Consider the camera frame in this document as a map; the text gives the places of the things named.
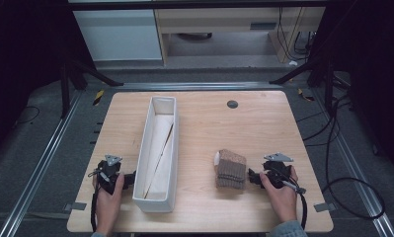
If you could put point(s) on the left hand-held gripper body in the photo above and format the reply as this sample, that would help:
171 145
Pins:
108 169

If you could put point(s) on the black stand legs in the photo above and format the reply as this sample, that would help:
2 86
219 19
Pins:
328 85
66 89

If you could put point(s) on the yellow black tape strip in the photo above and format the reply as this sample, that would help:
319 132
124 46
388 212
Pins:
303 95
98 96

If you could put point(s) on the grey tape piece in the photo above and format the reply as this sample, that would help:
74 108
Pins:
324 207
75 206

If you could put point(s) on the person's right hand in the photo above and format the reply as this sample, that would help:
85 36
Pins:
281 200

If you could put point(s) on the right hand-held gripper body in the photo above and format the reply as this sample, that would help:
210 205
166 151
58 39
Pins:
278 171

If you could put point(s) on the white cabinet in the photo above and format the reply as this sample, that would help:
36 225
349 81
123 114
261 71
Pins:
118 34

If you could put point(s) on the round grey table grommet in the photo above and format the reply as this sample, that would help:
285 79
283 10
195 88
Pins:
232 104

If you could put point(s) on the person's left hand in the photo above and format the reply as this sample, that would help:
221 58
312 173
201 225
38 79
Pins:
108 205

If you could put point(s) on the metal floor rail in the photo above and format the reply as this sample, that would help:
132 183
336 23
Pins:
36 171
355 164

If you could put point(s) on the long white box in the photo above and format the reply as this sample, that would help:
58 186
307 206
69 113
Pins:
141 184

